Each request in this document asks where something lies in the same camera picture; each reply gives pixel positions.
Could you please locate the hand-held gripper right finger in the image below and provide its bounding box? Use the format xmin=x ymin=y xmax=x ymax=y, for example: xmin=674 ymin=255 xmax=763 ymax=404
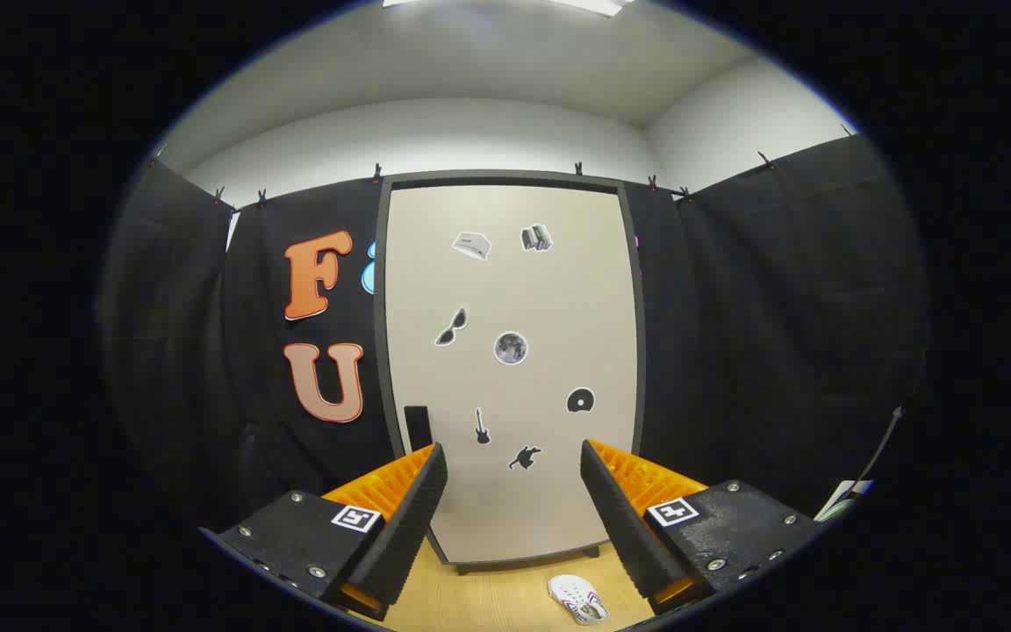
xmin=579 ymin=439 xmax=825 ymax=615

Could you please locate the ceiling light panel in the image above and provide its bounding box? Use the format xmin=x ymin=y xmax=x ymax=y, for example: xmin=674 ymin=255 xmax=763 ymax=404
xmin=549 ymin=0 xmax=638 ymax=17

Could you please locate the black backdrop cloth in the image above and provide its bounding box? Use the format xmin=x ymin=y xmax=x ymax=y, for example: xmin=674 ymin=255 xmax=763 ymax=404
xmin=97 ymin=132 xmax=928 ymax=545

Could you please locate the dark grey shoe cabinet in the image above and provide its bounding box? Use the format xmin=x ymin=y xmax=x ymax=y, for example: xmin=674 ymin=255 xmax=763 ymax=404
xmin=372 ymin=169 xmax=647 ymax=576

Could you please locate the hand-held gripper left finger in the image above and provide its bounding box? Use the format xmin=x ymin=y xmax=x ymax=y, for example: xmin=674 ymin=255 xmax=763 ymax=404
xmin=198 ymin=442 xmax=449 ymax=624

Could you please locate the white striped shoe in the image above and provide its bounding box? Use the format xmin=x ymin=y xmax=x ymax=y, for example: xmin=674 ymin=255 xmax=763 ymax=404
xmin=548 ymin=574 xmax=609 ymax=626

